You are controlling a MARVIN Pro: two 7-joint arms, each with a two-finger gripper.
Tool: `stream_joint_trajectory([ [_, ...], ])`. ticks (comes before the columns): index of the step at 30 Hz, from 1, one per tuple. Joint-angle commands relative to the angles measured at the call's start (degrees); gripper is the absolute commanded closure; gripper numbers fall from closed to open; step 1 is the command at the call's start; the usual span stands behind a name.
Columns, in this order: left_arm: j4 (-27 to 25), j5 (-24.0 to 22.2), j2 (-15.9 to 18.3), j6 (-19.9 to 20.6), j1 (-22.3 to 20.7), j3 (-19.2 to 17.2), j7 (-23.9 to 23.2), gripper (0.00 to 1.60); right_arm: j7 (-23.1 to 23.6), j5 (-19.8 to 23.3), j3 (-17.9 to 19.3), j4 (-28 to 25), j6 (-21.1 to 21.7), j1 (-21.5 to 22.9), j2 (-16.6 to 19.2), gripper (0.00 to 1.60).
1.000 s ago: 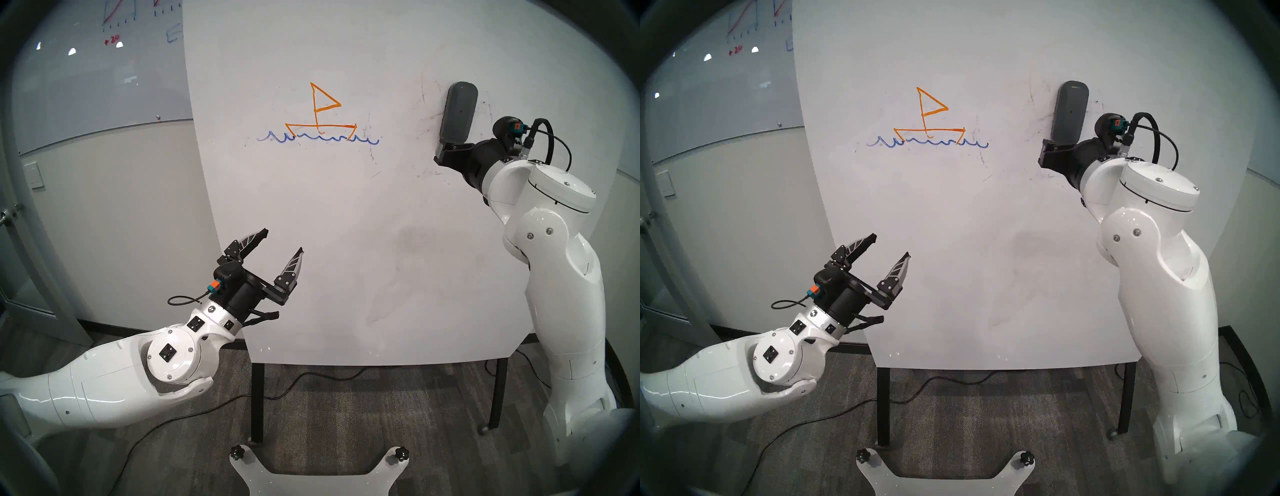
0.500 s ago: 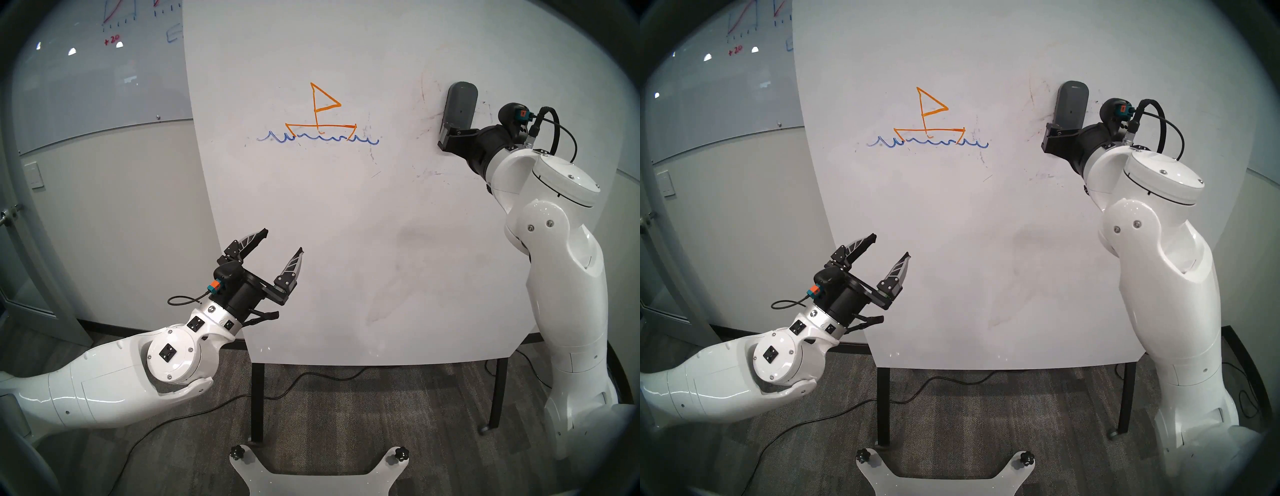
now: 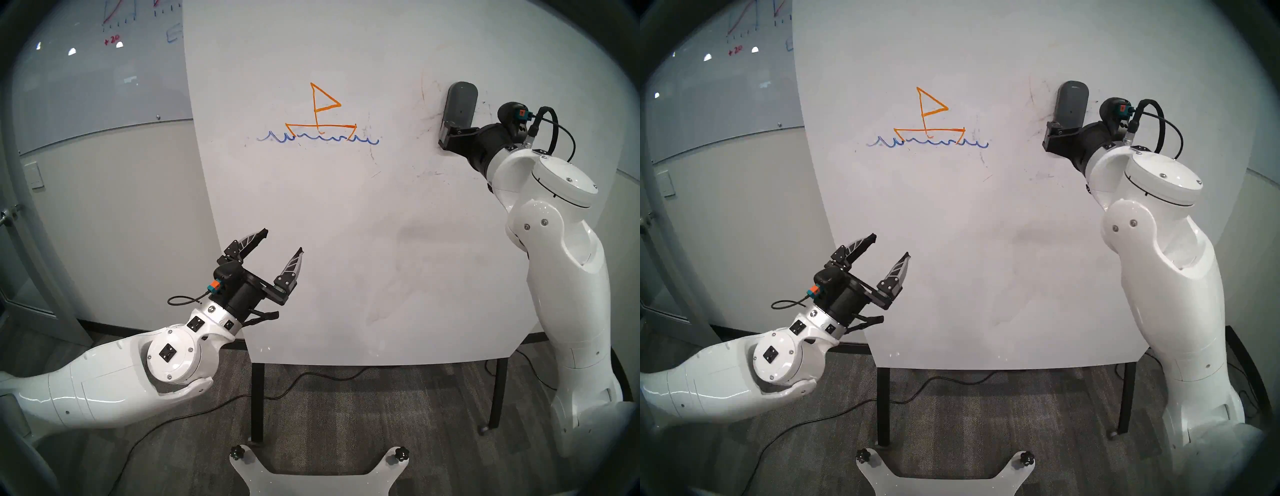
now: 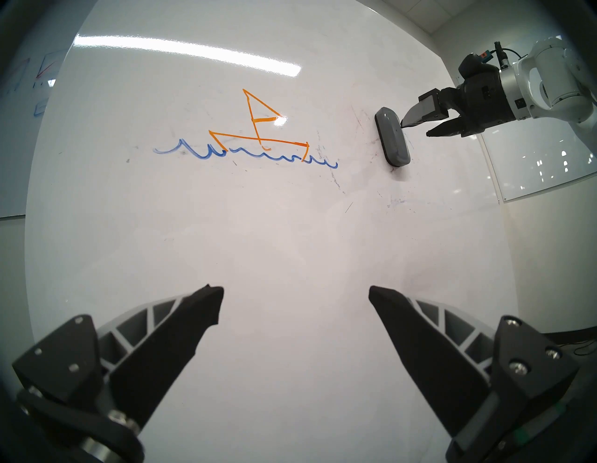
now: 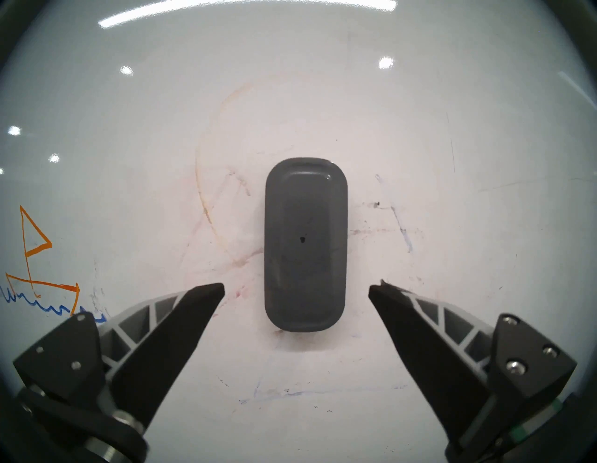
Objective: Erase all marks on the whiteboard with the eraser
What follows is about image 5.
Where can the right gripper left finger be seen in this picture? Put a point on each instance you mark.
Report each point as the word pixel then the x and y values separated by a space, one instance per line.
pixel 154 354

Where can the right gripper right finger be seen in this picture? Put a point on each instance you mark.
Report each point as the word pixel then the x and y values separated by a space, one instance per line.
pixel 433 354

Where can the grey whiteboard eraser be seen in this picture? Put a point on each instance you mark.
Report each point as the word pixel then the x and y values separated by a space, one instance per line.
pixel 305 219

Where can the large white freestanding whiteboard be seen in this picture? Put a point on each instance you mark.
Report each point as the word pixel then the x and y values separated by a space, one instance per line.
pixel 419 116

